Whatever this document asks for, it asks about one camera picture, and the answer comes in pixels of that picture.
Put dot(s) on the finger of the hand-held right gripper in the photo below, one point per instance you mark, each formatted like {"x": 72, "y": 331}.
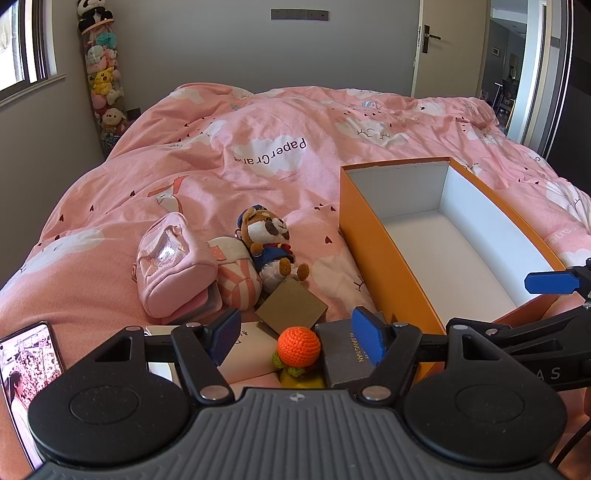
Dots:
{"x": 540, "y": 325}
{"x": 551, "y": 281}

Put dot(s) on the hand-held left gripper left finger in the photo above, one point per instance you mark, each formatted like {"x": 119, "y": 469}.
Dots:
{"x": 226, "y": 339}

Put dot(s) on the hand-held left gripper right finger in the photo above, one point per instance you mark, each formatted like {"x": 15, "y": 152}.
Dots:
{"x": 369, "y": 339}

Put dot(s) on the pink striped plush toy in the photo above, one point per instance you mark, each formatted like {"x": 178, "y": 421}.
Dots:
{"x": 238, "y": 277}

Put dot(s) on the orange crochet fruit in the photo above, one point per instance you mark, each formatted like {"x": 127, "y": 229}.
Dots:
{"x": 298, "y": 346}

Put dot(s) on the small brown box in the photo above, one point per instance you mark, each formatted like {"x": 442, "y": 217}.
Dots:
{"x": 291, "y": 307}

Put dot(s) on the orange cardboard box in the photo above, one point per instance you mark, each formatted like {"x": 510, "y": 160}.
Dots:
{"x": 369, "y": 258}

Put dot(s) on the pink mini backpack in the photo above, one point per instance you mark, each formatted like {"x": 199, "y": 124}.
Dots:
{"x": 171, "y": 263}

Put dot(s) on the brown bear plush toy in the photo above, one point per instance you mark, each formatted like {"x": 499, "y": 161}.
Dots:
{"x": 265, "y": 240}

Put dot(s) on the white flat box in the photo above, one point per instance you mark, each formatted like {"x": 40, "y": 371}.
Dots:
{"x": 251, "y": 353}

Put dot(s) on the dark grey box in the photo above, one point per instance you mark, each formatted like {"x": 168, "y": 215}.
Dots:
{"x": 344, "y": 355}

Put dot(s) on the yellow toy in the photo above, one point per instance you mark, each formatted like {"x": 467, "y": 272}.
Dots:
{"x": 302, "y": 381}

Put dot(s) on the dark wardrobe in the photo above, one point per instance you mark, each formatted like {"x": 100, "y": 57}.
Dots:
{"x": 575, "y": 83}

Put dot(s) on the smartphone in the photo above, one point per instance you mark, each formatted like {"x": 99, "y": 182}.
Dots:
{"x": 23, "y": 369}

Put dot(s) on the pink printed blanket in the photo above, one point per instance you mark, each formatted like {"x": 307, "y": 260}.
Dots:
{"x": 277, "y": 138}

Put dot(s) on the white door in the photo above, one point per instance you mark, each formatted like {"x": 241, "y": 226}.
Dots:
{"x": 457, "y": 46}

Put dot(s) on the clear tube of plush toys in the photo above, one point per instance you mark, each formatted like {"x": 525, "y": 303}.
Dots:
{"x": 105, "y": 83}

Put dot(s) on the panda plush toy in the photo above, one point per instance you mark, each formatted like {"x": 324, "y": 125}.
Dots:
{"x": 92, "y": 11}

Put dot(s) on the window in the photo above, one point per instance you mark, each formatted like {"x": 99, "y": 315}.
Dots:
{"x": 23, "y": 41}

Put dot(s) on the grey wall switch panel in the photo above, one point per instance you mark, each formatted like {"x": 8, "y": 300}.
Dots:
{"x": 300, "y": 14}

